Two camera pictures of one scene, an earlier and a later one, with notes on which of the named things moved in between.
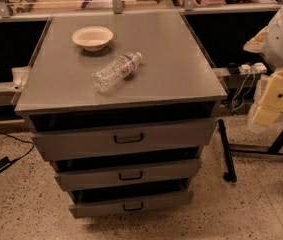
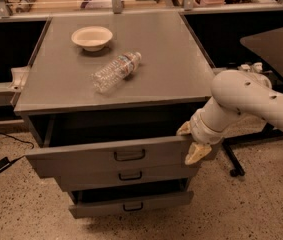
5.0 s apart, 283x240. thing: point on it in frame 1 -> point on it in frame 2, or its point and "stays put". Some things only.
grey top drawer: (94, 141) -> (165, 152)
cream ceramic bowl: (92, 38) stays put
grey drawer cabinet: (122, 106) stays put
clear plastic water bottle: (116, 70) stays put
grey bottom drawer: (89, 203) stays put
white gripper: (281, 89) -> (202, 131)
